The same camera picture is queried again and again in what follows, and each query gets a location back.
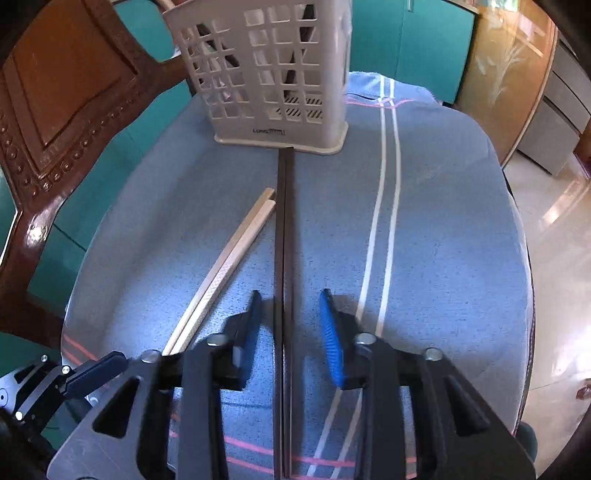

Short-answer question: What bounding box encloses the wood framed glass door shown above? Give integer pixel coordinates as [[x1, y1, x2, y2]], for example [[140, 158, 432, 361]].
[[455, 0, 561, 169]]

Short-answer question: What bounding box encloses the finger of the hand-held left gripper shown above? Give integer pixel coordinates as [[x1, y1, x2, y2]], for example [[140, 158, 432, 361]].
[[14, 352, 127, 428]]

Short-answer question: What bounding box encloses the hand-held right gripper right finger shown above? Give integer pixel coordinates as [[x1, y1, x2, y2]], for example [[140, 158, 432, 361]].
[[320, 288, 536, 480]]

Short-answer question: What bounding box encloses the carved wooden chair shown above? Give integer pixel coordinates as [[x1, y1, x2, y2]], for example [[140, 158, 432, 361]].
[[0, 0, 195, 365]]

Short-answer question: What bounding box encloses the grey refrigerator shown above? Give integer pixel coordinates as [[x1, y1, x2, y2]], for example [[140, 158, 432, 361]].
[[516, 34, 591, 178]]

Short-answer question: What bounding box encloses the light wooden chopsticks pair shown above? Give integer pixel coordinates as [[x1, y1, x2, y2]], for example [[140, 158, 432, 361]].
[[161, 187, 273, 356]]

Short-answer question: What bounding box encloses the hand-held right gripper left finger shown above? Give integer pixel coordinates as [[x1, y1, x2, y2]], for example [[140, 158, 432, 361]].
[[46, 291, 264, 480]]

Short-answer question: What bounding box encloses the blue striped cloth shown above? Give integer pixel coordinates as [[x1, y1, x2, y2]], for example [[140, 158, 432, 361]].
[[61, 71, 532, 480]]

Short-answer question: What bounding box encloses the beige plastic chopstick basket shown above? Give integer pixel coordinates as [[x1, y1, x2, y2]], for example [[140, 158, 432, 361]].
[[161, 0, 354, 157]]

